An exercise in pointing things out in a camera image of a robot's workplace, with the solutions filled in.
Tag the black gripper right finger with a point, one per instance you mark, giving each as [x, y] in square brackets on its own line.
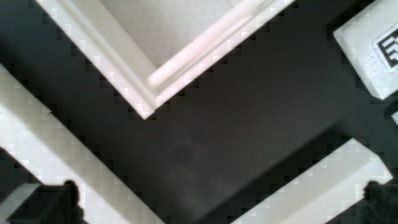
[379, 204]

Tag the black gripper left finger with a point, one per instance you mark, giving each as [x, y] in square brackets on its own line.
[41, 204]

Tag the white cabinet body box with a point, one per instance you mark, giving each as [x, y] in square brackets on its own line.
[153, 40]

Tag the white U-shaped workspace fence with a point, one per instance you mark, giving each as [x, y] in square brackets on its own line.
[56, 157]

